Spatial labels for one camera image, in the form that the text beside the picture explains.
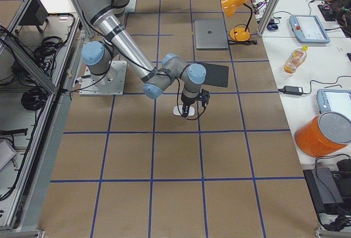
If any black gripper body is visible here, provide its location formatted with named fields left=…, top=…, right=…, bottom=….
left=181, top=95, right=198, bottom=107

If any white computer mouse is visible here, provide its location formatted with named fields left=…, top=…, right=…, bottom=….
left=173, top=105, right=195, bottom=117

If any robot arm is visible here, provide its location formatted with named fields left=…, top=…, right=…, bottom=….
left=79, top=0, right=210, bottom=118

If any black mousepad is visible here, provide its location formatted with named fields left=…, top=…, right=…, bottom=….
left=201, top=63, right=229, bottom=88

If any orange desk lamp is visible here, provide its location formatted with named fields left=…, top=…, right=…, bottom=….
left=220, top=0, right=252, bottom=42

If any silver apple laptop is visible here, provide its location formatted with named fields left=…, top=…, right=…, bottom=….
left=194, top=18, right=228, bottom=50

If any black power adapter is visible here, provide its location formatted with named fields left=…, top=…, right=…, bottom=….
left=278, top=86, right=304, bottom=96

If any yellow oil bottle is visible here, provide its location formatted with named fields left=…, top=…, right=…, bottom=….
left=284, top=45, right=309, bottom=74

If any blue teach pendant far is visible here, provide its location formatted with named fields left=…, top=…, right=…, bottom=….
left=289, top=15, right=330, bottom=44

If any blue teach pendant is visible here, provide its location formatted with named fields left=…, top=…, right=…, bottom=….
left=316, top=89, right=350, bottom=118
left=289, top=15, right=330, bottom=44

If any orange cylindrical bin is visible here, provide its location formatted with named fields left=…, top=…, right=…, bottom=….
left=295, top=111, right=350, bottom=157

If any blue teach pendant near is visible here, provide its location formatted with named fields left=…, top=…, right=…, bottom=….
left=316, top=89, right=350, bottom=118

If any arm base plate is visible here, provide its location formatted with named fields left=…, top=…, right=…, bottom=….
left=125, top=0, right=137, bottom=13
left=78, top=60, right=127, bottom=96

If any black lamp power cable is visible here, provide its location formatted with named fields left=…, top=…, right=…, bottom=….
left=228, top=38, right=260, bottom=46

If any aluminium frame post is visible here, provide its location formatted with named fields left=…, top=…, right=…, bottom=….
left=257, top=0, right=279, bottom=37

